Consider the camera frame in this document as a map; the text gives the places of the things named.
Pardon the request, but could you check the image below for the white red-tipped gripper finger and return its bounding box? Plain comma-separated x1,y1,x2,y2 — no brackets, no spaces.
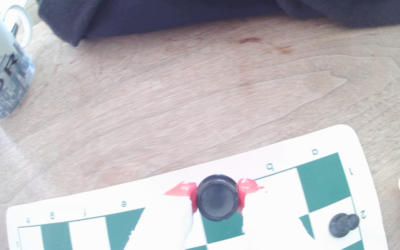
237,178,323,250
124,181,199,250

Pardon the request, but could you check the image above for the black rook chess piece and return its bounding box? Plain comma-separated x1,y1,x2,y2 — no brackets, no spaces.
196,174,239,222

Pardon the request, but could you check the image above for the black pawn chess piece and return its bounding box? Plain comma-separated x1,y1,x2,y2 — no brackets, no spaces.
328,212,360,239

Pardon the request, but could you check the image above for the green white chess mat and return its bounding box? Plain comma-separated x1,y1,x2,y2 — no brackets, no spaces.
6,124,390,250

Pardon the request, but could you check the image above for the dark fleece cloth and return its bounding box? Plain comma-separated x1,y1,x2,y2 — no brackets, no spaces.
37,0,400,47

